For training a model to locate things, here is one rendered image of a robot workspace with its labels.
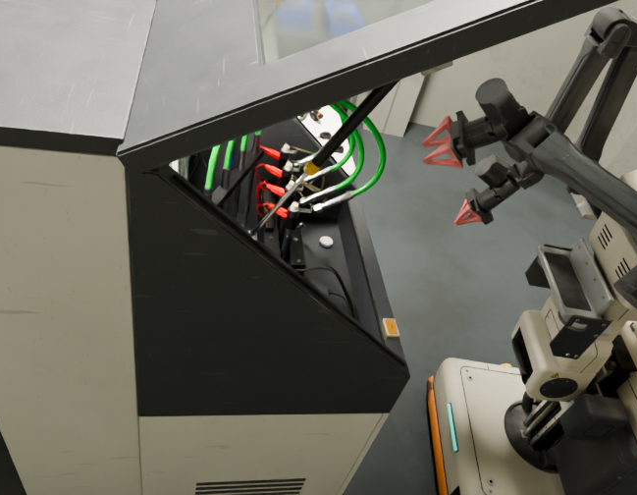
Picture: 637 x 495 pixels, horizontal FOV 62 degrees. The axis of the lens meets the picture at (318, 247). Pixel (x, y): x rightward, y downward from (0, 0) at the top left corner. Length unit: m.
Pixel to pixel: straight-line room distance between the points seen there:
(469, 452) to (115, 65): 1.64
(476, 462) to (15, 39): 1.76
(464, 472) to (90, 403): 1.26
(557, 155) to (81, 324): 0.87
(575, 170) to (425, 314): 1.81
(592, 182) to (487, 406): 1.32
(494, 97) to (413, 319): 1.76
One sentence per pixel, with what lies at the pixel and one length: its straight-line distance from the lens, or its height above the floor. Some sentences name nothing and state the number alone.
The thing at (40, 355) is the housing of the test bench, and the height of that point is 1.02.
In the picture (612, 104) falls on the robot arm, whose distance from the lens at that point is 1.48.
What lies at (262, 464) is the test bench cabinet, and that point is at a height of 0.53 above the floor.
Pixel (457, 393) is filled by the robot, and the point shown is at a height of 0.28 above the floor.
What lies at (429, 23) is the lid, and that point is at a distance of 0.70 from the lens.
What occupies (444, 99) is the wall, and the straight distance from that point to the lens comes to 4.17.
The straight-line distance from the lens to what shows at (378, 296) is 1.35.
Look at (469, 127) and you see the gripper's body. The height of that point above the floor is 1.42.
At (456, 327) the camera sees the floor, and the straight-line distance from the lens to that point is 2.73.
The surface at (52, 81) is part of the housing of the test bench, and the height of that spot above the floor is 1.50.
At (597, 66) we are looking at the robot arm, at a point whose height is 1.52.
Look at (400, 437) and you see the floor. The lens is 2.28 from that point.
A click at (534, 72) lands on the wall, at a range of 4.23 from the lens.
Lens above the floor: 1.90
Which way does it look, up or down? 42 degrees down
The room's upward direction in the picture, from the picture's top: 16 degrees clockwise
